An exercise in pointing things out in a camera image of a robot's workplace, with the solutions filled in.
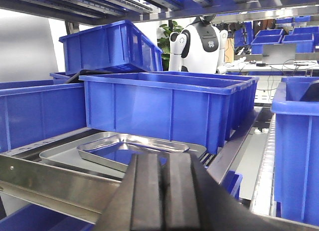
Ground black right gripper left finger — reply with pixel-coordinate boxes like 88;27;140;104
93;154;164;231

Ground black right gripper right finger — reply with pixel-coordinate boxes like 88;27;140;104
164;153;318;231

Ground small silver tray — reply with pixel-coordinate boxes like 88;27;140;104
77;139;189;172

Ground large silver tray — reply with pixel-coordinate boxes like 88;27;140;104
39;132;206;180

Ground blue bin above tray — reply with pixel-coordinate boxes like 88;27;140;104
79;72;258;154

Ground blue bin lower centre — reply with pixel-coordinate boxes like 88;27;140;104
0;204;93;231

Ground blue bin upper right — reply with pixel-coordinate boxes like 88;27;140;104
271;76;319;225

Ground white work table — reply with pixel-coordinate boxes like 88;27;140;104
217;58;319;105

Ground blue bin upper left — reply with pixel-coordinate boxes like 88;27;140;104
0;80;86;152

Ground white humanoid robot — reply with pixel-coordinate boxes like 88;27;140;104
168;16;228;74

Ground green potted plant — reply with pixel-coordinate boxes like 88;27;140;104
157;19;183;70

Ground tilted blue bin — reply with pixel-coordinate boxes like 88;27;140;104
59;20;163;75

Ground grey laptop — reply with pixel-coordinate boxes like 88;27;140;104
262;43;296;65

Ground stacked blue bins background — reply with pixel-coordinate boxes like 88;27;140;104
233;16;319;54

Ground overhead roller shelf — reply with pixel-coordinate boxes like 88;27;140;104
0;0;319;25

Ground roller track rail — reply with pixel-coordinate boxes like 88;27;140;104
250;115;277;217

